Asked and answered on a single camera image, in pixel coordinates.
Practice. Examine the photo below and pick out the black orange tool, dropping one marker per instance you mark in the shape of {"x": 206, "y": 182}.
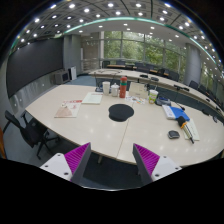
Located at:
{"x": 183, "y": 125}

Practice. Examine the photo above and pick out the grey blue pouch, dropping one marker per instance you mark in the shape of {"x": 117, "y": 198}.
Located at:
{"x": 162, "y": 101}

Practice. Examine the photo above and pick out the dark grey computer mouse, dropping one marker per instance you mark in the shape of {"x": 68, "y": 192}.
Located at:
{"x": 173, "y": 134}

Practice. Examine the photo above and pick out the white lidded mug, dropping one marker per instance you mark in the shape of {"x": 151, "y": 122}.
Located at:
{"x": 114, "y": 90}

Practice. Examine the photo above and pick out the dark wall screen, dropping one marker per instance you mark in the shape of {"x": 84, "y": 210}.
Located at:
{"x": 32, "y": 62}

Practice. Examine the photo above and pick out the black office chair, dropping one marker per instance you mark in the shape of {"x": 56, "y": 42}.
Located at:
{"x": 34, "y": 133}

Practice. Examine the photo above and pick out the white closed book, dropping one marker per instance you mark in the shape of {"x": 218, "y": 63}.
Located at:
{"x": 92, "y": 98}

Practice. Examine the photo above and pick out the white paper cup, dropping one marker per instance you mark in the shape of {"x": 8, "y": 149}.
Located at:
{"x": 106, "y": 87}

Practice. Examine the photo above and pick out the white tent card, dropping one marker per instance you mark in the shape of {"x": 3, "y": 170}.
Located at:
{"x": 138, "y": 90}

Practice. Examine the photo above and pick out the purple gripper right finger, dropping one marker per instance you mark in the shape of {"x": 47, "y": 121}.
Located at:
{"x": 151, "y": 166}

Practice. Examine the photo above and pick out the red water bottle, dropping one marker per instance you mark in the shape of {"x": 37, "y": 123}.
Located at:
{"x": 123, "y": 86}

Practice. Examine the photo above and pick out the black round mouse pad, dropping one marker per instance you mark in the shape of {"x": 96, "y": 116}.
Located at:
{"x": 120, "y": 112}

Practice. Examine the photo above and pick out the pink and white booklet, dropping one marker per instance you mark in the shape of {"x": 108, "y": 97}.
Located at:
{"x": 68, "y": 109}

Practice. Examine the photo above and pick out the white lined notepad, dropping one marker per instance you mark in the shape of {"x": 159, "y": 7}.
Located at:
{"x": 193, "y": 129}

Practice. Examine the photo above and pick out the grey cabinet box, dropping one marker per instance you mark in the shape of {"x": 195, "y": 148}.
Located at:
{"x": 61, "y": 77}

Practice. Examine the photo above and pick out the blue folder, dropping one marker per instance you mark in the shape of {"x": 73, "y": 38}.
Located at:
{"x": 177, "y": 112}

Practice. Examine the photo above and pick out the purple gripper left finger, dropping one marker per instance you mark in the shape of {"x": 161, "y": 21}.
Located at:
{"x": 69, "y": 166}

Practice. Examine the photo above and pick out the green and white cup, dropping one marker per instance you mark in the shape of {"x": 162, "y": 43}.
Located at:
{"x": 152, "y": 96}

